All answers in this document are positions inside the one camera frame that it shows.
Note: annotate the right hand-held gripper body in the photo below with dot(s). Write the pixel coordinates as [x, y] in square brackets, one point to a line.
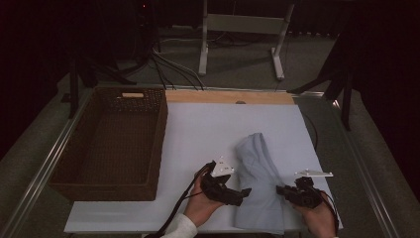
[305, 196]

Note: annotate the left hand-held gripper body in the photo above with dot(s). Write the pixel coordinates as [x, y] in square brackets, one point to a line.
[218, 191]

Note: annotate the light blue tank top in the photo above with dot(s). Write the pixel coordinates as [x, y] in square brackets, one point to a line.
[261, 185]

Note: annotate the brown woven basket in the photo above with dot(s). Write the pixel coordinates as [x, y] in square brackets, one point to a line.
[109, 148]

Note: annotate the person's left hand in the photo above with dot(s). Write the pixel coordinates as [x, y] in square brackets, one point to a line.
[198, 208]

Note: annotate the person's right hand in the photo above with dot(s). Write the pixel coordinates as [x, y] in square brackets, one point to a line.
[318, 221]

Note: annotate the white metal stand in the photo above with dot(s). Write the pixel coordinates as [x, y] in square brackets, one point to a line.
[244, 23]

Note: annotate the dark equipment with red light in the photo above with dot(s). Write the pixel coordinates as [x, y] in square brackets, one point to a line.
[143, 20]

